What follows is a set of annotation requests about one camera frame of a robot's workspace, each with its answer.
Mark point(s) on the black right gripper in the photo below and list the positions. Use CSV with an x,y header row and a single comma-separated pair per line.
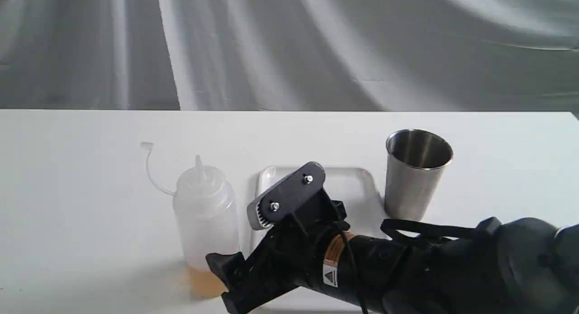
x,y
288,257

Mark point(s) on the translucent squeeze bottle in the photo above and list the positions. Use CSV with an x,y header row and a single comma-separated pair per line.
x,y
204,205

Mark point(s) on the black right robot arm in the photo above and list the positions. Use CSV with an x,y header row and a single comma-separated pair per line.
x,y
527,266

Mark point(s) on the stainless steel cup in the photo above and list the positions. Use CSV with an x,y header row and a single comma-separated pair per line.
x,y
416,160

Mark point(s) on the grey fabric backdrop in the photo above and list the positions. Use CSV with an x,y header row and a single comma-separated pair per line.
x,y
290,55

